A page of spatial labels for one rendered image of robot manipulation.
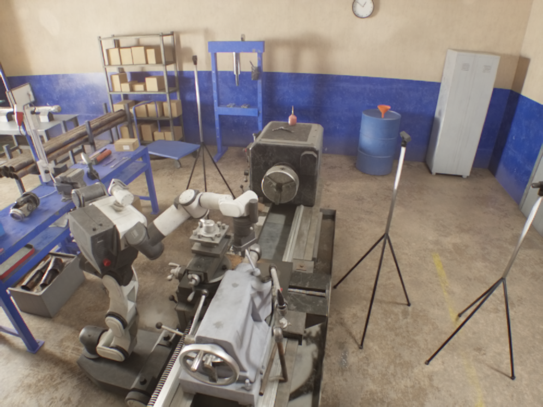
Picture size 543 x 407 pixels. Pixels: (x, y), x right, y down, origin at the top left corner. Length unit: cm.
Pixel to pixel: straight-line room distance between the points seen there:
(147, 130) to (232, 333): 538
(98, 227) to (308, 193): 155
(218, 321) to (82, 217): 76
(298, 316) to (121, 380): 130
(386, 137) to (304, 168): 284
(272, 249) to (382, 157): 321
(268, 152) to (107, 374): 187
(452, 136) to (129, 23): 556
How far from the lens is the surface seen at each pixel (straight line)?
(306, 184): 251
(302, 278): 190
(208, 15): 593
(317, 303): 177
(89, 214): 165
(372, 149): 515
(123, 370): 254
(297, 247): 217
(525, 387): 303
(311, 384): 204
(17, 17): 825
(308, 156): 236
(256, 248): 168
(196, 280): 171
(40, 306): 332
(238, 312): 134
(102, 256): 165
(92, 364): 264
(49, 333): 324
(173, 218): 149
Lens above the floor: 216
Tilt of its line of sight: 30 degrees down
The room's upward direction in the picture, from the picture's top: straight up
